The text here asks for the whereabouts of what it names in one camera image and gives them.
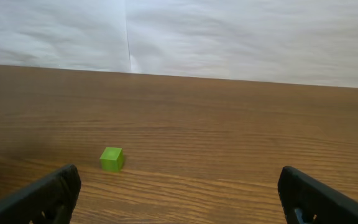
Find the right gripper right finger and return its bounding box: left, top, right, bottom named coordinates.
left=277, top=166, right=358, bottom=224

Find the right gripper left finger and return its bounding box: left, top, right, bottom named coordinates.
left=0, top=164, right=82, bottom=224

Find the green cube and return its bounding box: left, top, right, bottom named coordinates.
left=99, top=146, right=126, bottom=172

